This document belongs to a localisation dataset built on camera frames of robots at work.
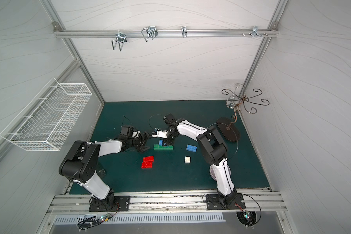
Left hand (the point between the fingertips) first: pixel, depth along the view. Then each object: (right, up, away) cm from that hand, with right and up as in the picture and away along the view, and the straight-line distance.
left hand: (153, 141), depth 92 cm
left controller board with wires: (-29, -35, -23) cm, 51 cm away
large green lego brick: (+3, -4, +1) cm, 5 cm away
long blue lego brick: (+25, -5, +1) cm, 25 cm away
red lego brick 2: (-3, -13, -6) cm, 15 cm away
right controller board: (+51, -36, -19) cm, 65 cm away
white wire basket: (-47, +14, -23) cm, 54 cm away
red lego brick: (-2, -10, -3) cm, 11 cm away
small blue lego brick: (+5, -1, 0) cm, 5 cm away
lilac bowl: (+35, -15, -13) cm, 40 cm away
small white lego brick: (+22, -11, -3) cm, 24 cm away
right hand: (+7, 0, +4) cm, 8 cm away
